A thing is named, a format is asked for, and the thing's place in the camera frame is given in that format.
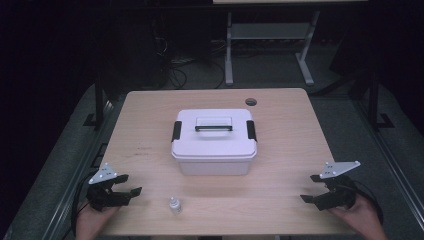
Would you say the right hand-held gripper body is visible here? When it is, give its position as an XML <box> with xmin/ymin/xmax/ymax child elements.
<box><xmin>315</xmin><ymin>160</ymin><xmax>362</xmax><ymax>212</ymax></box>

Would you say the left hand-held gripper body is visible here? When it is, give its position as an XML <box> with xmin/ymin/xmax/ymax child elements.
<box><xmin>86</xmin><ymin>162</ymin><xmax>132</xmax><ymax>212</ymax></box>

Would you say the small white dropper bottle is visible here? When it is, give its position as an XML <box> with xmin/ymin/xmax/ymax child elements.
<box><xmin>168</xmin><ymin>196</ymin><xmax>183</xmax><ymax>215</ymax></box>

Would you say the white plastic storage box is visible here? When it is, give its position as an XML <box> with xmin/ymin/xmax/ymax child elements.
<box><xmin>179</xmin><ymin>157</ymin><xmax>252</xmax><ymax>177</ymax></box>

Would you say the white storage box lid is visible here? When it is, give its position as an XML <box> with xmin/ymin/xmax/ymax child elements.
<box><xmin>170</xmin><ymin>108</ymin><xmax>259</xmax><ymax>162</ymax></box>

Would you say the person's left hand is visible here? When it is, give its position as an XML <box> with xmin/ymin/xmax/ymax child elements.
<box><xmin>75</xmin><ymin>201</ymin><xmax>122</xmax><ymax>240</ymax></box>

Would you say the person's right hand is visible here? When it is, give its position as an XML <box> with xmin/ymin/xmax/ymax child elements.
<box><xmin>327</xmin><ymin>193</ymin><xmax>388</xmax><ymax>240</ymax></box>

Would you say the black upright stand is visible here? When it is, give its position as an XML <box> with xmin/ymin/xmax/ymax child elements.
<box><xmin>365</xmin><ymin>70</ymin><xmax>395</xmax><ymax>130</ymax></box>
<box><xmin>82</xmin><ymin>70</ymin><xmax>108</xmax><ymax>130</ymax></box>

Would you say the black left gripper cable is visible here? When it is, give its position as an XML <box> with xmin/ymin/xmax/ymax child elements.
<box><xmin>70</xmin><ymin>171</ymin><xmax>98</xmax><ymax>236</ymax></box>

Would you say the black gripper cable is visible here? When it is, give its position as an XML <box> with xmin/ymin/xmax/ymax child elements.
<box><xmin>352</xmin><ymin>179</ymin><xmax>385</xmax><ymax>225</ymax></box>
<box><xmin>70</xmin><ymin>171</ymin><xmax>98</xmax><ymax>236</ymax></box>

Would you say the aluminium frame rail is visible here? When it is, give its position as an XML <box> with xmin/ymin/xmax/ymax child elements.
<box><xmin>352</xmin><ymin>99</ymin><xmax>424</xmax><ymax>232</ymax></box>
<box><xmin>41</xmin><ymin>99</ymin><xmax>128</xmax><ymax>240</ymax></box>

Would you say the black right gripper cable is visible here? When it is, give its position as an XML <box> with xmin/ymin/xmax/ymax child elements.
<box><xmin>352</xmin><ymin>179</ymin><xmax>385</xmax><ymax>225</ymax></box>

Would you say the tangle of black floor cables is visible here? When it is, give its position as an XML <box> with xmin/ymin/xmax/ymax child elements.
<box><xmin>151</xmin><ymin>18</ymin><xmax>228</xmax><ymax>90</ymax></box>

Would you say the grey metal desk frame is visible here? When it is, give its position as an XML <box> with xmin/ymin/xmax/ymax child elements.
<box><xmin>212</xmin><ymin>0</ymin><xmax>368</xmax><ymax>87</ymax></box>

